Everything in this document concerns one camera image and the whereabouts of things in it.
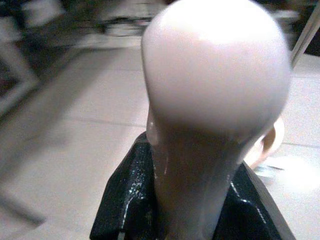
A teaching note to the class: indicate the grey slanted metal pole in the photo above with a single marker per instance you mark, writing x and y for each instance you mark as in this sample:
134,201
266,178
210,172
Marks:
303,32

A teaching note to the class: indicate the grey metal furniture leg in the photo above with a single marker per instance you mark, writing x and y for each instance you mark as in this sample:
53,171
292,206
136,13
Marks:
17,82

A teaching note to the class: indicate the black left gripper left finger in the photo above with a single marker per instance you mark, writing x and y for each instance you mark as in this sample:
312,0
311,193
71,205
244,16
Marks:
125,190

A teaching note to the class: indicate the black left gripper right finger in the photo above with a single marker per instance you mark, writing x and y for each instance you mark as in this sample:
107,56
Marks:
252,207

